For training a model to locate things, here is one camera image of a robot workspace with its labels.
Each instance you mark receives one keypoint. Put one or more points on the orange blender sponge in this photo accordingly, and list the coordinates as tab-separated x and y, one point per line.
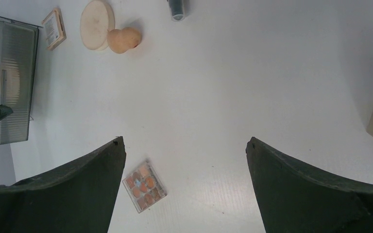
120	41

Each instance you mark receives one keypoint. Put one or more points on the eyeshadow palette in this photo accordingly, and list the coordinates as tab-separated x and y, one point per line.
144	186

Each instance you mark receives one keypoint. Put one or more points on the round beige sponge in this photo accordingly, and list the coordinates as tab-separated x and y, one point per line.
97	19
12	84

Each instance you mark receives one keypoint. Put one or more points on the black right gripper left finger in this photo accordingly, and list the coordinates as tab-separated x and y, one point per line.
76	197

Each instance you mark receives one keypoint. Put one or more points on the clear acrylic makeup organizer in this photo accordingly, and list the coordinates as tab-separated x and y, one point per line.
18	55

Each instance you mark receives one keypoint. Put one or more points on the BB cream tube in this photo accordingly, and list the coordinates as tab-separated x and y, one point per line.
177	10

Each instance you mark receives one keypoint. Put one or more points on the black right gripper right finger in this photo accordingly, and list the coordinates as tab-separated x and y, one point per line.
296	197

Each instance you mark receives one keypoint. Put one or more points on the small square pink compact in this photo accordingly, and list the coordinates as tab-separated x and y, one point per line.
54	29

